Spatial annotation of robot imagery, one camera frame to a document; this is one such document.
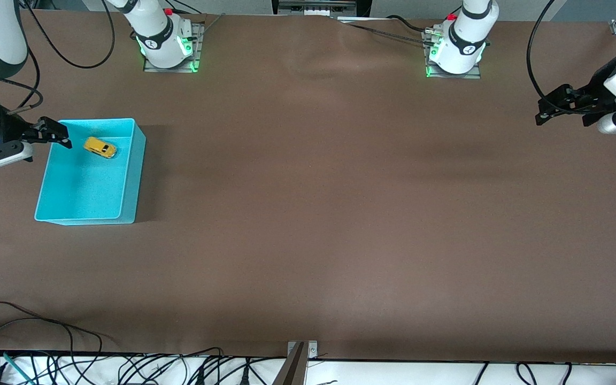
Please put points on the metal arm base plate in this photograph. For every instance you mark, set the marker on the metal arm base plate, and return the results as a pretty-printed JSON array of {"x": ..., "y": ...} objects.
[
  {"x": 476, "y": 74},
  {"x": 197, "y": 51}
]

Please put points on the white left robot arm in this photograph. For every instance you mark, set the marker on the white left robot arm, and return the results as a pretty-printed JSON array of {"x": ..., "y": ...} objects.
[{"x": 466, "y": 43}]

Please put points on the dark camera stand post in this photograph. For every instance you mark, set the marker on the dark camera stand post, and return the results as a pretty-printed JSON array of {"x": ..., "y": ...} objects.
[{"x": 293, "y": 370}]

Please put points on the turquoise plastic bin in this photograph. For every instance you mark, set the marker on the turquoise plastic bin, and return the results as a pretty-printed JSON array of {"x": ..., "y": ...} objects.
[{"x": 89, "y": 187}]

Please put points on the black power plug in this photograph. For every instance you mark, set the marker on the black power plug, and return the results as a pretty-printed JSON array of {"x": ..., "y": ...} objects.
[
  {"x": 245, "y": 377},
  {"x": 201, "y": 377}
]

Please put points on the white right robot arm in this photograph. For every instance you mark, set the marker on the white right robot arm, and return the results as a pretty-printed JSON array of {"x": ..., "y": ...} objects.
[{"x": 158, "y": 40}]

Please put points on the brown table cover sheet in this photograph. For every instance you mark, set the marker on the brown table cover sheet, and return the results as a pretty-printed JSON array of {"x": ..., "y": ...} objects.
[{"x": 308, "y": 214}]

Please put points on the yellow toy beetle car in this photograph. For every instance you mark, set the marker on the yellow toy beetle car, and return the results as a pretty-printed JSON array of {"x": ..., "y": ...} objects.
[{"x": 99, "y": 147}]

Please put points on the silver table edge bracket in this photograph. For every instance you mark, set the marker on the silver table edge bracket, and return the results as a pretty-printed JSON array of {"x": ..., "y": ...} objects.
[{"x": 312, "y": 350}]

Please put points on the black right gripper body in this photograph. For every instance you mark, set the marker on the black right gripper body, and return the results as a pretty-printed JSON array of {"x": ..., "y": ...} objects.
[{"x": 9, "y": 130}]

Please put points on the grey socket strip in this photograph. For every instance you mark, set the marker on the grey socket strip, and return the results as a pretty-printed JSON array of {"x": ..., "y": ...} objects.
[{"x": 316, "y": 6}]

